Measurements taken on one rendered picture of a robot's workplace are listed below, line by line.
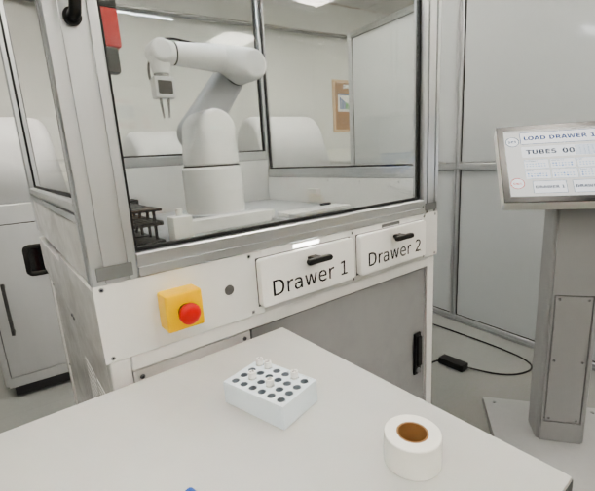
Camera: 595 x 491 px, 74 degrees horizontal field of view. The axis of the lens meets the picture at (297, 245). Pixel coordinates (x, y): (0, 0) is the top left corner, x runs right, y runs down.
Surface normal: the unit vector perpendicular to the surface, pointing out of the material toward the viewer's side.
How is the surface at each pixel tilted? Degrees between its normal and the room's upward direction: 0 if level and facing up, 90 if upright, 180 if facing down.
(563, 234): 90
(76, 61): 90
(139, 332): 90
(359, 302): 90
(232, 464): 0
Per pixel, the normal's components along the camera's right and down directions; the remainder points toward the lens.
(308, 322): 0.61, 0.14
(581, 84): -0.84, 0.17
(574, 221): -0.27, 0.23
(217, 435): -0.06, -0.97
